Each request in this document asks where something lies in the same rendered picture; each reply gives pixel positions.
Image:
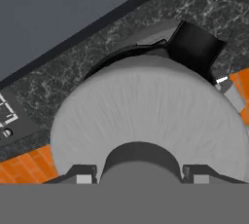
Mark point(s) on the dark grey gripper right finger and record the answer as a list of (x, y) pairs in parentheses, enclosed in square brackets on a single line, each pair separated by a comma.
[(194, 170)]

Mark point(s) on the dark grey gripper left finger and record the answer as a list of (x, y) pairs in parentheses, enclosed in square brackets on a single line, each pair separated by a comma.
[(85, 171)]

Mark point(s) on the dark grey hob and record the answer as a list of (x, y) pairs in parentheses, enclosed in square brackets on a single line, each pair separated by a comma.
[(20, 126)]

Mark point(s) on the grey flat block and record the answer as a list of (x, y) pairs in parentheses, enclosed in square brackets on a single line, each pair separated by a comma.
[(235, 97)]

